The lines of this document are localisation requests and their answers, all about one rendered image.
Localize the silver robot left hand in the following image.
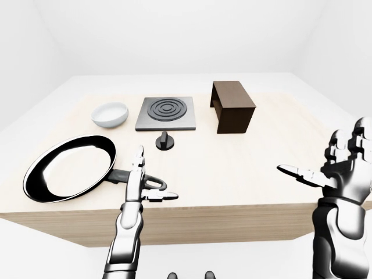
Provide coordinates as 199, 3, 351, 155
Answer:
124, 145, 179, 204

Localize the silver robot right hand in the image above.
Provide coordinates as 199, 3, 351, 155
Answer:
276, 116, 372, 206

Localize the round black stove knob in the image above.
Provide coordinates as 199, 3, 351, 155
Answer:
155, 131, 176, 151

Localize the flat dark stove plate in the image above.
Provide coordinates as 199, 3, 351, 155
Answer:
134, 96, 197, 132

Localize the black frying pan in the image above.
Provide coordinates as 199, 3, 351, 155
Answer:
23, 134, 168, 203

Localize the white bowl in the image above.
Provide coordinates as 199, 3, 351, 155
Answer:
91, 101, 129, 129

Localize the dark brown wooden box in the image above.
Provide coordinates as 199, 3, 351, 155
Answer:
209, 80, 257, 135

